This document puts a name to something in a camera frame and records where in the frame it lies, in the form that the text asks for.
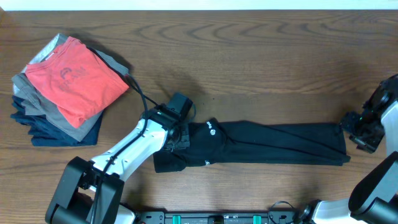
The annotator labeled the folded red t-shirt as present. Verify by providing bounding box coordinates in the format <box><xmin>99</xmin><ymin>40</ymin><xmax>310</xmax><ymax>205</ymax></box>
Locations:
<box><xmin>25</xmin><ymin>37</ymin><xmax>129</xmax><ymax>128</ymax></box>

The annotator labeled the folded navy blue garment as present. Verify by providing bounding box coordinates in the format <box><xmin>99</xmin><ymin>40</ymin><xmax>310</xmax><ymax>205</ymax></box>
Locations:
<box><xmin>10</xmin><ymin>96</ymin><xmax>103</xmax><ymax>147</ymax></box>

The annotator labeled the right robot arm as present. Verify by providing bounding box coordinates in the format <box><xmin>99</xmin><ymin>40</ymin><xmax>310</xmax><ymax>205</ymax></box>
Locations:
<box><xmin>294</xmin><ymin>75</ymin><xmax>397</xmax><ymax>224</ymax></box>

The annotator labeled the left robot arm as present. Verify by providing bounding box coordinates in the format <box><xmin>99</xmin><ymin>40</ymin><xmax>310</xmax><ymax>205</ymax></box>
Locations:
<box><xmin>45</xmin><ymin>93</ymin><xmax>193</xmax><ymax>223</ymax></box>

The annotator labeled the folded light grey garment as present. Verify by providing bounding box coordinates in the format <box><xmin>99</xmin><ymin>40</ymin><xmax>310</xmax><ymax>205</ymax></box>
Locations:
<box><xmin>29</xmin><ymin>33</ymin><xmax>68</xmax><ymax>64</ymax></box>

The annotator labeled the folded grey t-shirt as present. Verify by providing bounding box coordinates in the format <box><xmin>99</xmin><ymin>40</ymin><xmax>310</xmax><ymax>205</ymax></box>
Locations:
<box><xmin>12</xmin><ymin>49</ymin><xmax>129</xmax><ymax>141</ymax></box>

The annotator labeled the black t-shirt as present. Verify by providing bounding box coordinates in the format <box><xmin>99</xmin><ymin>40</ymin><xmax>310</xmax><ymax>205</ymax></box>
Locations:
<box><xmin>153</xmin><ymin>118</ymin><xmax>351</xmax><ymax>173</ymax></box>

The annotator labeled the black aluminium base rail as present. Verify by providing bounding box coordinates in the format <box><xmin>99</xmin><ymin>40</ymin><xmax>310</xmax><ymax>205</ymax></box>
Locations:
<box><xmin>134</xmin><ymin>210</ymin><xmax>303</xmax><ymax>224</ymax></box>

